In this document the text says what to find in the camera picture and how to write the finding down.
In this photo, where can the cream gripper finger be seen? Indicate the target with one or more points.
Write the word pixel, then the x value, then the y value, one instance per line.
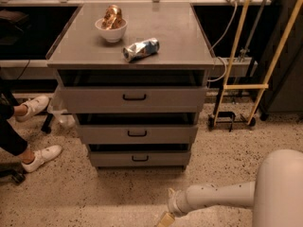
pixel 166 220

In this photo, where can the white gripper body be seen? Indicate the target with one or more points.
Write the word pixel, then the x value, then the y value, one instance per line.
pixel 175 203

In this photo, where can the grey bottom drawer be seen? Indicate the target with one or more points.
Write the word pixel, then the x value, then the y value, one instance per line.
pixel 137 159

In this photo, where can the grey drawer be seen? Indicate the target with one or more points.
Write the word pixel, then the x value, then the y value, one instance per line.
pixel 117 134
pixel 102 100
pixel 137 159

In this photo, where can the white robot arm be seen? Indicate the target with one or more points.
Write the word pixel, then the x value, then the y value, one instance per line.
pixel 275 196

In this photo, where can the grey middle drawer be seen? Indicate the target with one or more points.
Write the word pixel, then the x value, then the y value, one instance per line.
pixel 117 134

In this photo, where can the grey metal drawer cabinet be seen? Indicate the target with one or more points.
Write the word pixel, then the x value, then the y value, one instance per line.
pixel 84 59

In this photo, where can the grey top drawer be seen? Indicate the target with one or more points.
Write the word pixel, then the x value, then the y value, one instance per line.
pixel 102 100

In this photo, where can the white sneaker lower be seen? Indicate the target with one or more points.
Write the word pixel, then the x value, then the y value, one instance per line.
pixel 42 156

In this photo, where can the white sneaker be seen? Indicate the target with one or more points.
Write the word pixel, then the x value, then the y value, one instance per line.
pixel 30 108
pixel 42 156

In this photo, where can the clear plastic bag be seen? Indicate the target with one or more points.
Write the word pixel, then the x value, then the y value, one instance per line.
pixel 57 108

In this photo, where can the crushed silver blue can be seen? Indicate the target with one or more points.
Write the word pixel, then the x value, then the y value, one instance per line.
pixel 141 49

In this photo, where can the black chair base caster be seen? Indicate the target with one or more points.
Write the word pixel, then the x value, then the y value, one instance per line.
pixel 16 176

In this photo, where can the white sneaker upper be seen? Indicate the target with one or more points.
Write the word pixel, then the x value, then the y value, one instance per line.
pixel 30 108

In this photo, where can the black trouser leg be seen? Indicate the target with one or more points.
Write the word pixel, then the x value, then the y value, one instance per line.
pixel 10 140

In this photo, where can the white ceramic bowl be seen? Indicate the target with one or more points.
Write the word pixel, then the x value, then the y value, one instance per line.
pixel 111 35

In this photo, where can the gold crumpled snack bag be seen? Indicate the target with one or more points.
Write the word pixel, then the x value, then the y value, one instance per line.
pixel 112 18

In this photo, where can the dark bag on shelf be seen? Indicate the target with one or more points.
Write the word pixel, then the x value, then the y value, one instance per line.
pixel 13 25

